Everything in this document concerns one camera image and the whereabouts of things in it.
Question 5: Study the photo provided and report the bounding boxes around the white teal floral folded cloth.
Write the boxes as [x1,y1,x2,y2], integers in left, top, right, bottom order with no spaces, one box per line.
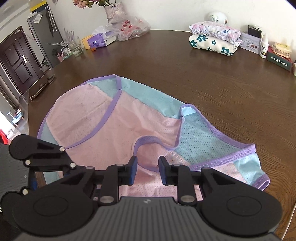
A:
[189,34,238,57]

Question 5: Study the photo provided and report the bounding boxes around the yellow box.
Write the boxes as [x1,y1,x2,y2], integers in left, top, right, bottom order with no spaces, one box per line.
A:
[82,35,92,50]

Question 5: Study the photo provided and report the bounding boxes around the grey refrigerator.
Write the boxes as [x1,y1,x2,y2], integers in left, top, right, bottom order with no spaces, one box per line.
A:
[27,4,63,68]

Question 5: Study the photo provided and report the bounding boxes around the small white dropper bottle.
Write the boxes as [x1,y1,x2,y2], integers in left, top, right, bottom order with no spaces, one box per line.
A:
[259,34,269,59]

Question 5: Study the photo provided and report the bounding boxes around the pink blue purple mesh garment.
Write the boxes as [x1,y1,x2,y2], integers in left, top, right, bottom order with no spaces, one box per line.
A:
[38,75,270,197]

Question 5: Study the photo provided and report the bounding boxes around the dark wooden door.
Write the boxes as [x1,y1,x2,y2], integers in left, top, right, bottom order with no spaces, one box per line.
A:
[1,27,44,94]

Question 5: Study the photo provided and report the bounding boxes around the white decorated box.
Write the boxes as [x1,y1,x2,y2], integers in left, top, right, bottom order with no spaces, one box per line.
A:
[239,32,261,55]

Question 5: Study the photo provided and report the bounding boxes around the clear glass jar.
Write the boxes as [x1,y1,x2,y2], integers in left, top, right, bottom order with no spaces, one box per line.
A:
[67,37,83,57]

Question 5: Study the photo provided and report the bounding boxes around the patterned plastic bag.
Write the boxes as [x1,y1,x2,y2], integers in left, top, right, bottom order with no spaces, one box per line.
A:
[92,15,151,42]

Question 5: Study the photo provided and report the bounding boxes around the dark green labelled box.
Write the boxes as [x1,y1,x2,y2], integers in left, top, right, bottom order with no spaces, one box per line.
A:
[266,52,293,72]

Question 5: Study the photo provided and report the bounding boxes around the white round lamp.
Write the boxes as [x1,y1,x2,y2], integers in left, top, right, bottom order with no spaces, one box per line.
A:
[207,11,228,25]

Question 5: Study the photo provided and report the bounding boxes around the pink floral folded cloth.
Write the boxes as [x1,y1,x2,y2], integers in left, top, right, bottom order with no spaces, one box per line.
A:
[189,21,242,46]

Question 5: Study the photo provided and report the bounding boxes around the purple tissue pack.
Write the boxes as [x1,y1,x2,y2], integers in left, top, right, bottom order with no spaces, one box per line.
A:
[87,32,116,48]

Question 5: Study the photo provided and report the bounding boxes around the pink artificial flowers in vase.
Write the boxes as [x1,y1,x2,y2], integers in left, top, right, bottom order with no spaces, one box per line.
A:
[72,0,126,23]

